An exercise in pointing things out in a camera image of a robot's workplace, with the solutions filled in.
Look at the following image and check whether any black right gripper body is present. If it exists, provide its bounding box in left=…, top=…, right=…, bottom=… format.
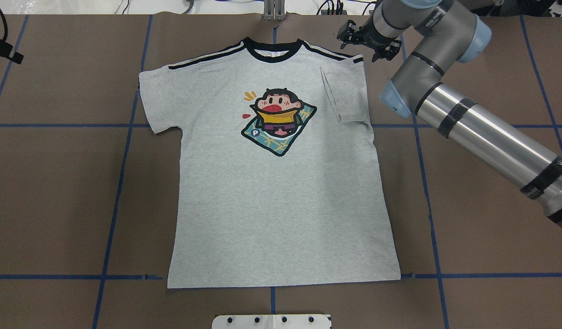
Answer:
left=336, top=20, right=402, bottom=63

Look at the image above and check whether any grey cartoon print t-shirt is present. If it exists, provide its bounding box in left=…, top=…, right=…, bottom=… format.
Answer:
left=139, top=38, right=401, bottom=289

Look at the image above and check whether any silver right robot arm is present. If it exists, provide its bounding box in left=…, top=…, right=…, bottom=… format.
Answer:
left=337, top=0, right=562, bottom=229

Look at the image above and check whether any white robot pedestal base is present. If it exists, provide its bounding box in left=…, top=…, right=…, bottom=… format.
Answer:
left=211, top=314, right=332, bottom=329

